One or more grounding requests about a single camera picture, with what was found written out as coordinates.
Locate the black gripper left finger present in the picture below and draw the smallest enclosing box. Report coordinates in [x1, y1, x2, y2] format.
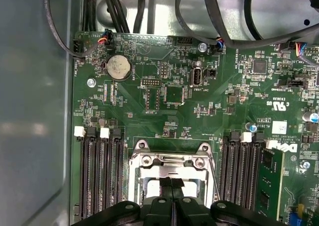
[71, 176, 173, 226]

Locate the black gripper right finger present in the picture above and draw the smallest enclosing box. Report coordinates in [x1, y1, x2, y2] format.
[172, 177, 292, 226]

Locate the silver Intel CPU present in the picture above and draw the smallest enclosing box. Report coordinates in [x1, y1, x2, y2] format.
[142, 178, 204, 207]

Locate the metal socket cover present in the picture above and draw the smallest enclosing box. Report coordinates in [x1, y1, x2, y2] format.
[134, 152, 213, 209]

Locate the metal locking lever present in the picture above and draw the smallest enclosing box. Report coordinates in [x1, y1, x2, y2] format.
[208, 148, 221, 196]

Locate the black RAM slot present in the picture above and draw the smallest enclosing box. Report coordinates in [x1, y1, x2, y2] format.
[233, 132, 252, 211]
[74, 126, 92, 221]
[111, 128, 127, 212]
[245, 132, 265, 212]
[86, 127, 103, 219]
[99, 127, 115, 218]
[220, 131, 240, 209]

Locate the CPU socket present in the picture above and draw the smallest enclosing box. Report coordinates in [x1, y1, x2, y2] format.
[127, 138, 218, 212]

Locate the blue expansion slot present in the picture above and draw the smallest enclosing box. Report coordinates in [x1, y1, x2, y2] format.
[289, 212, 304, 226]

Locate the RAM stick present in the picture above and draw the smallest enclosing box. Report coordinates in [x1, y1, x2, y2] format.
[255, 147, 285, 223]

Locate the green motherboard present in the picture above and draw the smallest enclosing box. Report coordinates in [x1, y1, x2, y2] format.
[72, 30, 319, 226]

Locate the silver internal USB port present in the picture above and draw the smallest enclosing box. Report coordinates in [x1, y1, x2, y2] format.
[189, 67, 205, 88]

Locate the round coin battery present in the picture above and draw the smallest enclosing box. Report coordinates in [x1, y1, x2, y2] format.
[106, 55, 132, 82]

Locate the black open PC case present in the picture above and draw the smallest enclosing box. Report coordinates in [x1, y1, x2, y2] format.
[0, 0, 319, 226]

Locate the thick black cable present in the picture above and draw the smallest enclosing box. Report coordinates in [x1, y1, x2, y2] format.
[200, 0, 319, 46]

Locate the thin grey fan wire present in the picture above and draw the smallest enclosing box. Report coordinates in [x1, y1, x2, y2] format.
[44, 0, 87, 61]

